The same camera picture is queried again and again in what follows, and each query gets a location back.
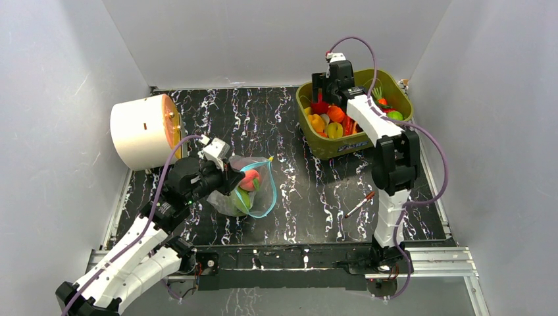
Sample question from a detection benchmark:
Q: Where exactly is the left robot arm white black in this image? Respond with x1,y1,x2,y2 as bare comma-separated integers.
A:
55,157,245,315

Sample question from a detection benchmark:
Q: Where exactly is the white cylindrical appliance orange lid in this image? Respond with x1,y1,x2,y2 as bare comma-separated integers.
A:
110,94,185,171

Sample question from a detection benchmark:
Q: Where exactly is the red white marker pen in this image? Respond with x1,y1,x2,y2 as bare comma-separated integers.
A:
344,192,376,219

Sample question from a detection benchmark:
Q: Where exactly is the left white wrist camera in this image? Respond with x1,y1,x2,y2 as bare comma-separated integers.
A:
201,138,230,171

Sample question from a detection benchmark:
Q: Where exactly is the olive green plastic bin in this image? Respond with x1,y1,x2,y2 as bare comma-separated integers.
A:
295,70,413,160

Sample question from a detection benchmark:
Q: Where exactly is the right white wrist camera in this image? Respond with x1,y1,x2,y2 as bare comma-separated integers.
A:
325,52,346,64

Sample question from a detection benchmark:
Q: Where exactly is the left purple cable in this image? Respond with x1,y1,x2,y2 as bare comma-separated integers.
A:
61,134,210,316

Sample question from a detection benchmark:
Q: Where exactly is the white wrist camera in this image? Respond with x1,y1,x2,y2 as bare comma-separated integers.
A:
201,138,230,171
325,52,346,64

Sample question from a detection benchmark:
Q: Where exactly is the green toy leaf vegetable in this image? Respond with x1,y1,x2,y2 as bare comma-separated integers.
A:
231,188,252,215

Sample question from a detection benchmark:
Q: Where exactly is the orange toy tangerine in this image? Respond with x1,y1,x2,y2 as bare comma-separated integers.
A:
326,105,345,123

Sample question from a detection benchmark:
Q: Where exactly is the orange toy carrot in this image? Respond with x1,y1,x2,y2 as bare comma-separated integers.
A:
372,86,388,108

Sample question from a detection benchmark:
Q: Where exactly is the red toy apple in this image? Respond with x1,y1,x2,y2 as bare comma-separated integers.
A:
311,101,330,115

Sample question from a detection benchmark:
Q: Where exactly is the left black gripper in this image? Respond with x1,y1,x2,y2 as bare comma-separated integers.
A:
186,158,245,205

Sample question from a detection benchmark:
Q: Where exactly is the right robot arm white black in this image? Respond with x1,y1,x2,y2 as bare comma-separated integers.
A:
312,54,420,273

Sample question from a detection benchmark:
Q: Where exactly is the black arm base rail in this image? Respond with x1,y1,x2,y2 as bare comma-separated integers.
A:
196,242,414,295

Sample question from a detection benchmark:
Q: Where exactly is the clear zip top bag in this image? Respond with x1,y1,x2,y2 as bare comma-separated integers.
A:
207,155,277,219

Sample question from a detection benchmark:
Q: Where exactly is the lime green toy fruit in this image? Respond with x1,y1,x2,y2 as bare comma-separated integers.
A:
387,111,404,121

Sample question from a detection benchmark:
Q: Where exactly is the pink toy peach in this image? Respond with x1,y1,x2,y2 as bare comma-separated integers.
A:
239,169,261,192

